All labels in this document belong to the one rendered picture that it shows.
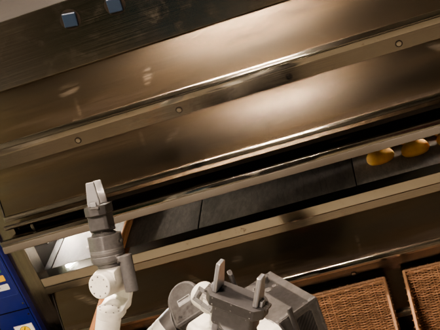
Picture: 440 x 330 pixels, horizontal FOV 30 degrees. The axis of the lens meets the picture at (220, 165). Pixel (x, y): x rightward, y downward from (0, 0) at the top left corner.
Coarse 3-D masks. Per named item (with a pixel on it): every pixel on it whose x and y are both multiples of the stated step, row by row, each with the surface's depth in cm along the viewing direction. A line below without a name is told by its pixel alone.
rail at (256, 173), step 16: (416, 128) 250; (352, 144) 253; (368, 144) 253; (288, 160) 258; (304, 160) 256; (240, 176) 260; (256, 176) 260; (176, 192) 265; (192, 192) 264; (128, 208) 268; (64, 224) 272; (80, 224) 271; (16, 240) 275
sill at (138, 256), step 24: (432, 168) 275; (336, 192) 282; (360, 192) 277; (384, 192) 276; (264, 216) 285; (288, 216) 282; (168, 240) 293; (192, 240) 289; (216, 240) 288; (72, 264) 302
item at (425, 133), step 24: (408, 120) 264; (312, 144) 274; (336, 144) 265; (384, 144) 252; (240, 168) 275; (288, 168) 258; (312, 168) 257; (144, 192) 285; (168, 192) 275; (216, 192) 263; (72, 216) 286; (120, 216) 269; (48, 240) 274
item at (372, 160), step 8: (408, 144) 286; (416, 144) 285; (424, 144) 285; (376, 152) 288; (384, 152) 288; (392, 152) 289; (408, 152) 285; (416, 152) 285; (424, 152) 285; (368, 160) 290; (376, 160) 288; (384, 160) 288
